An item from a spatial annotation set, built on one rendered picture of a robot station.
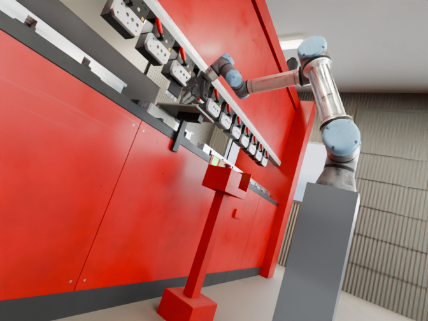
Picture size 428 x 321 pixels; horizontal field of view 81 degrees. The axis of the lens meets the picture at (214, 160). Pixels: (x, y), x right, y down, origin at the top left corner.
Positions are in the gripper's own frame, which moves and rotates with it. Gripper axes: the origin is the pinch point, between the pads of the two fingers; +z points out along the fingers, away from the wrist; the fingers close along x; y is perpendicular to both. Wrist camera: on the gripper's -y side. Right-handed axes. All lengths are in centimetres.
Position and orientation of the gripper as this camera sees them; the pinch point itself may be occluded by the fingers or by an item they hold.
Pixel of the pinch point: (181, 103)
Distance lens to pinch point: 142.0
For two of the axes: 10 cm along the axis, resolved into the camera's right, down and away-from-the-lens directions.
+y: -4.4, -7.3, 5.2
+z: -7.7, 6.0, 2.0
